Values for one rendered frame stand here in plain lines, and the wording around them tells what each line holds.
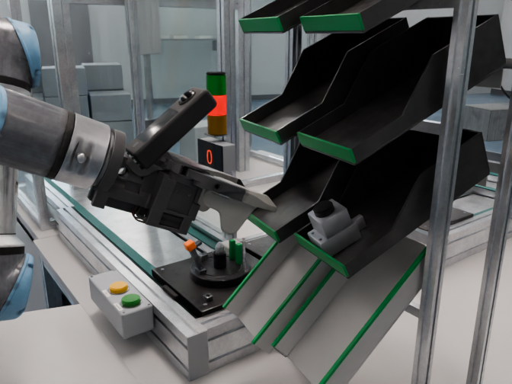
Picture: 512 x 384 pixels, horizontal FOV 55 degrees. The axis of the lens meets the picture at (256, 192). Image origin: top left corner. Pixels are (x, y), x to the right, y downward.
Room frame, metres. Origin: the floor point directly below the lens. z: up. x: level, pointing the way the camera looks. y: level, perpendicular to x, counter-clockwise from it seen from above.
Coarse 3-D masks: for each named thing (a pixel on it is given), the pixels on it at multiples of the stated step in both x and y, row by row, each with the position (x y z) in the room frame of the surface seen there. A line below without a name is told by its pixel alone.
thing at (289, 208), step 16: (304, 160) 0.89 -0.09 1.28; (320, 160) 0.91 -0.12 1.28; (336, 160) 0.91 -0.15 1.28; (288, 176) 0.88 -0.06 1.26; (304, 176) 0.89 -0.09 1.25; (320, 176) 0.88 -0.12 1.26; (336, 176) 0.77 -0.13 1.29; (272, 192) 0.86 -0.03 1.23; (288, 192) 0.87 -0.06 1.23; (304, 192) 0.85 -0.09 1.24; (320, 192) 0.82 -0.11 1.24; (336, 192) 0.77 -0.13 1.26; (256, 208) 0.85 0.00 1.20; (288, 208) 0.81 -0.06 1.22; (304, 208) 0.79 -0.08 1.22; (256, 224) 0.79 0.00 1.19; (272, 224) 0.78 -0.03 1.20; (288, 224) 0.73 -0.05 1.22; (304, 224) 0.75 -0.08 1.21
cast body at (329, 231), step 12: (324, 204) 0.68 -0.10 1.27; (336, 204) 0.68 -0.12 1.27; (312, 216) 0.67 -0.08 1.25; (324, 216) 0.66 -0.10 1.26; (336, 216) 0.66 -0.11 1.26; (348, 216) 0.67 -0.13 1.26; (360, 216) 0.70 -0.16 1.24; (324, 228) 0.65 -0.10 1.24; (336, 228) 0.66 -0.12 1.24; (348, 228) 0.67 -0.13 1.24; (360, 228) 0.70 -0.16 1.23; (312, 240) 0.68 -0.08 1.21; (324, 240) 0.66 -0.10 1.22; (336, 240) 0.66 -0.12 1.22; (348, 240) 0.67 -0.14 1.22; (336, 252) 0.66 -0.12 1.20
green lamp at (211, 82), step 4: (208, 76) 1.25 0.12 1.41; (212, 76) 1.25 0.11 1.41; (216, 76) 1.24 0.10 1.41; (220, 76) 1.25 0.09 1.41; (224, 76) 1.26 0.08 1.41; (208, 80) 1.25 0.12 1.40; (212, 80) 1.25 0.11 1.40; (216, 80) 1.24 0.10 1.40; (220, 80) 1.25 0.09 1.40; (224, 80) 1.26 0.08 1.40; (208, 84) 1.25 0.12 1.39; (212, 84) 1.25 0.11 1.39; (216, 84) 1.24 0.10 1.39; (220, 84) 1.25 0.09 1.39; (224, 84) 1.26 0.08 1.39; (208, 88) 1.25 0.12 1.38; (212, 88) 1.25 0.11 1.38; (216, 88) 1.24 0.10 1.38; (220, 88) 1.25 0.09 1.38; (224, 88) 1.26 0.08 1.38; (212, 92) 1.25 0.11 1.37; (216, 92) 1.24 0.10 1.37; (220, 92) 1.25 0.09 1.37; (224, 92) 1.26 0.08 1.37
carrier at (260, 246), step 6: (252, 240) 1.24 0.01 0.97; (258, 240) 1.24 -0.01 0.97; (264, 240) 1.24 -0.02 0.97; (270, 240) 1.24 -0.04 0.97; (246, 246) 1.20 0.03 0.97; (252, 246) 1.20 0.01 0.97; (258, 246) 1.20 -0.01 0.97; (264, 246) 1.20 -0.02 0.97; (252, 252) 1.17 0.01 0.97; (258, 252) 1.16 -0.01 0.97; (264, 252) 1.16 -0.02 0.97; (258, 258) 1.15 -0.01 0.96
